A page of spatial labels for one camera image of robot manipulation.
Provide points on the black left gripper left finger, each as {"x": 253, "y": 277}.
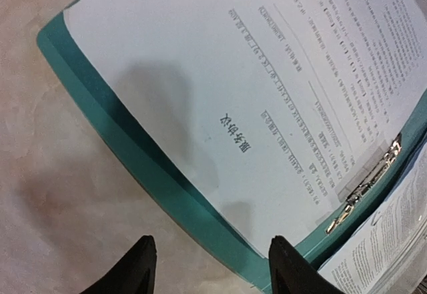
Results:
{"x": 133, "y": 273}

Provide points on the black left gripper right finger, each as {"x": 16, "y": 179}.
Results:
{"x": 292, "y": 274}

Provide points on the metal folder clip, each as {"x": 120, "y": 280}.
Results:
{"x": 371, "y": 178}

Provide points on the white paper stack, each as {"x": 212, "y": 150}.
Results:
{"x": 274, "y": 110}

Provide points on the green file folder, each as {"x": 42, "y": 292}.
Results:
{"x": 151, "y": 167}

